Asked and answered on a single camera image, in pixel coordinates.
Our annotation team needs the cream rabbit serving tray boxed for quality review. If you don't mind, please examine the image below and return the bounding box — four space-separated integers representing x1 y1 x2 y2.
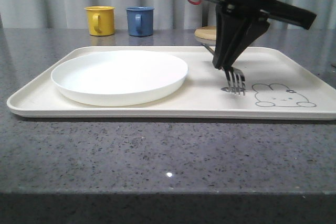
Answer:
7 46 335 120

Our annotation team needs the blue enamel mug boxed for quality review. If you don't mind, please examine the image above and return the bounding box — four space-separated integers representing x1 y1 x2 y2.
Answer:
126 6 154 37

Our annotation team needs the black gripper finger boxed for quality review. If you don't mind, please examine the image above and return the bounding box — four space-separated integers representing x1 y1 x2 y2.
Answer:
223 19 270 68
213 5 251 69

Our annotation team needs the yellow enamel mug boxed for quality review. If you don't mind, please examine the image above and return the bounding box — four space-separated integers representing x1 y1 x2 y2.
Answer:
85 6 115 36

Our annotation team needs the silver metal fork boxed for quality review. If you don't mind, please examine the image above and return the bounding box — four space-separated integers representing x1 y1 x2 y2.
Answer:
202 44 247 97

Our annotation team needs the wooden mug tree stand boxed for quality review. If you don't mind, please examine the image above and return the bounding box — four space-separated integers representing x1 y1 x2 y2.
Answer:
194 26 216 40

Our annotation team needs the white round plate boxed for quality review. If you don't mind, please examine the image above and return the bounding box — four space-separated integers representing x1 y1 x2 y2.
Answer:
51 50 188 106

